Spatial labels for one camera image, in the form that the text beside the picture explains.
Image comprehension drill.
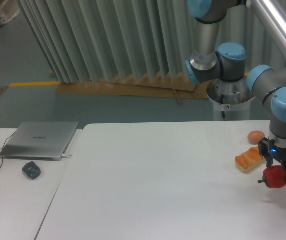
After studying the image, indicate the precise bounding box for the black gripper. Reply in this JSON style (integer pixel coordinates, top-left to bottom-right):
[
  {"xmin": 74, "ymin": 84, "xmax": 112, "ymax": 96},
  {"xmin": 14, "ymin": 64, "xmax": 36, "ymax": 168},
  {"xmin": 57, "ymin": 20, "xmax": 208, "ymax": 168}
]
[{"xmin": 258, "ymin": 138, "xmax": 286, "ymax": 172}]

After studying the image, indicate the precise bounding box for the red bell pepper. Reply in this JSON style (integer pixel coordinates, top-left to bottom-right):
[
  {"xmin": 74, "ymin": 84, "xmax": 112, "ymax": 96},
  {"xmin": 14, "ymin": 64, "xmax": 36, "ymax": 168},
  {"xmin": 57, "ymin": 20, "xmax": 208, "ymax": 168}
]
[{"xmin": 257, "ymin": 165, "xmax": 286, "ymax": 189}]

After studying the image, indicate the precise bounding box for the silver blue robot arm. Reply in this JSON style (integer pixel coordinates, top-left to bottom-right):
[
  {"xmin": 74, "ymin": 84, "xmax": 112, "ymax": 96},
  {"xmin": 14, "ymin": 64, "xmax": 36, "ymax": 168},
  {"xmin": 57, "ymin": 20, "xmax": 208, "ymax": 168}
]
[{"xmin": 185, "ymin": 0, "xmax": 286, "ymax": 179}]

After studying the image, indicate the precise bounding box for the orange bread loaf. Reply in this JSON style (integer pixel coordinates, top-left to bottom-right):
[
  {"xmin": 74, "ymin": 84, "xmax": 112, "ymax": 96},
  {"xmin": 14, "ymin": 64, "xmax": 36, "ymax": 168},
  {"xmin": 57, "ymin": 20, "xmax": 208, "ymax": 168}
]
[{"xmin": 235, "ymin": 146, "xmax": 265, "ymax": 173}]

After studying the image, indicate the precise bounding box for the brown egg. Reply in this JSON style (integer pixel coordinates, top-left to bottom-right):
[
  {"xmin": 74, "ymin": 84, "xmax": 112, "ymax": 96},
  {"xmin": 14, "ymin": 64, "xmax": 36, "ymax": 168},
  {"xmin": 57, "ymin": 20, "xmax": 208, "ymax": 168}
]
[{"xmin": 247, "ymin": 130, "xmax": 265, "ymax": 145}]

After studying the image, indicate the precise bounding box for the brown cardboard sheet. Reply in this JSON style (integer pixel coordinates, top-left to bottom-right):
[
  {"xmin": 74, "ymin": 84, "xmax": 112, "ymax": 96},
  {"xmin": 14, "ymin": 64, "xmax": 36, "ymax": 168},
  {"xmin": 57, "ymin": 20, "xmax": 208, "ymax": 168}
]
[{"xmin": 56, "ymin": 73, "xmax": 210, "ymax": 104}]

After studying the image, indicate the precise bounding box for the silver closed laptop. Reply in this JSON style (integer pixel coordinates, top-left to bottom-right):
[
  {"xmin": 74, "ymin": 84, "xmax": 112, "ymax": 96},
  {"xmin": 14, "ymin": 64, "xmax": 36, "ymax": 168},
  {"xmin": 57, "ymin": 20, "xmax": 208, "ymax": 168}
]
[{"xmin": 0, "ymin": 121, "xmax": 78, "ymax": 161}]

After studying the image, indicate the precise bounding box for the grey green pleated curtain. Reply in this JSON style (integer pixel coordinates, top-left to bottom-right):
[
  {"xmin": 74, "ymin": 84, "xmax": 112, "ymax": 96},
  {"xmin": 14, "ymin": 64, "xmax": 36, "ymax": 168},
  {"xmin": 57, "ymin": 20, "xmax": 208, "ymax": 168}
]
[{"xmin": 16, "ymin": 0, "xmax": 286, "ymax": 84}]

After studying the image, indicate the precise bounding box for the black round controller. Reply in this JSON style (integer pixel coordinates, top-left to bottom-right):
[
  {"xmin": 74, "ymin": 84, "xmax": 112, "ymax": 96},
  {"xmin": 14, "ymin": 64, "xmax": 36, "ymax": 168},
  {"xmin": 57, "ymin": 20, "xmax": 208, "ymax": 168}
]
[{"xmin": 22, "ymin": 161, "xmax": 41, "ymax": 180}]

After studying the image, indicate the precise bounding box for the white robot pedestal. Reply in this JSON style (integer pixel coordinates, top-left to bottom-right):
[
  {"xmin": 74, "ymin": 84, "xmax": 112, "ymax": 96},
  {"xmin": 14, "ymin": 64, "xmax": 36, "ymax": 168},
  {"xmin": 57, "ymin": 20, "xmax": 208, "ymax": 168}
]
[{"xmin": 206, "ymin": 78, "xmax": 254, "ymax": 121}]

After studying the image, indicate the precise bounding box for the white laptop plug cable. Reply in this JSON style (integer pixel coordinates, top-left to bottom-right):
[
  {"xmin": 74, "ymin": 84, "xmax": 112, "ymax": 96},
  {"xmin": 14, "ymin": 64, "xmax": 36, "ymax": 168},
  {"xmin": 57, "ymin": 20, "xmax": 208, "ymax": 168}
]
[{"xmin": 62, "ymin": 129, "xmax": 81, "ymax": 159}]

